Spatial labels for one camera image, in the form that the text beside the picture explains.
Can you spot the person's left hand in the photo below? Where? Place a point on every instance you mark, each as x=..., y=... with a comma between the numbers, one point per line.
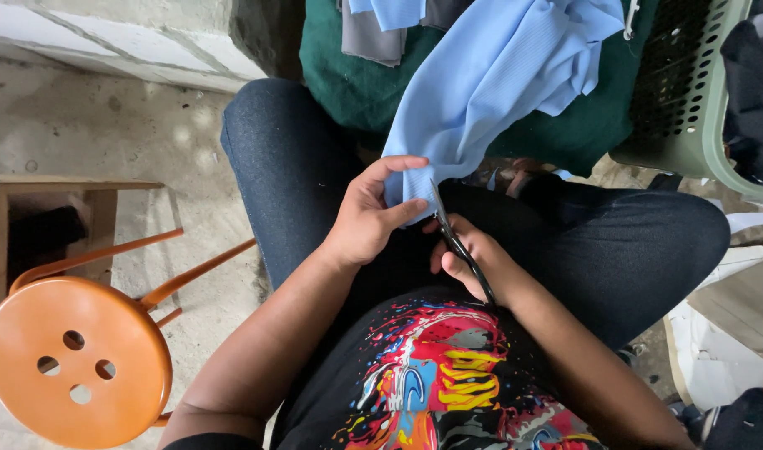
x=356, y=219

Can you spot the person's right hand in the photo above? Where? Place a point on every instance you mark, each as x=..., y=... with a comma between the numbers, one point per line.
x=469, y=259

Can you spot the person's right fingers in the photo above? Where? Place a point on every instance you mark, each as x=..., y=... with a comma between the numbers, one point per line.
x=443, y=250

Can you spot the black scissors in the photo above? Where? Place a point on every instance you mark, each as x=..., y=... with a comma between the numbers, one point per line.
x=460, y=247

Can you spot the person's foot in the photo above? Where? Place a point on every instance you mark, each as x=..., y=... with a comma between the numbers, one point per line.
x=522, y=175

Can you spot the person's black printed shirt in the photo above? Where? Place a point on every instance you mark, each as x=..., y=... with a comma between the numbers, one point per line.
x=431, y=375

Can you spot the person's blue jeans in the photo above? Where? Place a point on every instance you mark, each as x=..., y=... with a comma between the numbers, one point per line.
x=606, y=250

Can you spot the dark green cloth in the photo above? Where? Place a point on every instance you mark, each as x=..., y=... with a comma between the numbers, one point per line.
x=356, y=81

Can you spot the dark grey fabric piece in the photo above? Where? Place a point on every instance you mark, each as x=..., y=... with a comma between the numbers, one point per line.
x=444, y=12

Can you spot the small light blue fabric piece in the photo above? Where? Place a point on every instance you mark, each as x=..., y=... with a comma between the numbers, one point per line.
x=388, y=12

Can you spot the green plastic laundry basket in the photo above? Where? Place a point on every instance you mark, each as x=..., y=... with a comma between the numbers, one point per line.
x=688, y=94

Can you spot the white cardboard pieces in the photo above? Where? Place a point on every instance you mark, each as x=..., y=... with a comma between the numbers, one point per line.
x=732, y=312

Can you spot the dark clothes in basket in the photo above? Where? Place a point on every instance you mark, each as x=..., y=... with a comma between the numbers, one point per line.
x=753, y=94

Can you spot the orange metal stool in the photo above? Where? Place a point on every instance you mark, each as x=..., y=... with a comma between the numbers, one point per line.
x=81, y=350

